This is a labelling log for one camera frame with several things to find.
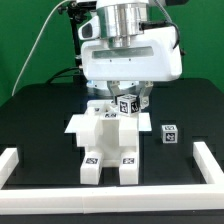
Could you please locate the black cable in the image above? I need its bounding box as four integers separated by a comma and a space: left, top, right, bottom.
44, 67, 84, 85

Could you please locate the small tagged white cube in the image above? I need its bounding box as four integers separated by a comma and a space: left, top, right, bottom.
161, 125, 178, 144

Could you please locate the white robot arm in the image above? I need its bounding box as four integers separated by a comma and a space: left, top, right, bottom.
78, 0, 182, 108

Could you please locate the white chair back frame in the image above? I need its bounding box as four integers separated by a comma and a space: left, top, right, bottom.
76, 100, 139, 148

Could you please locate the white L-shaped obstacle fence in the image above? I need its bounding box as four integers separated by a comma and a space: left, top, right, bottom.
0, 142, 224, 215

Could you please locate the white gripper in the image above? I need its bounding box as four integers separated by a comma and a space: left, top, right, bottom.
78, 16, 182, 109

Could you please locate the white cable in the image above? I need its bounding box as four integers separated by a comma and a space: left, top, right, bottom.
11, 0, 73, 98

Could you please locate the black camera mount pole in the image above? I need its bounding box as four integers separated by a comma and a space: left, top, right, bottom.
57, 0, 97, 67

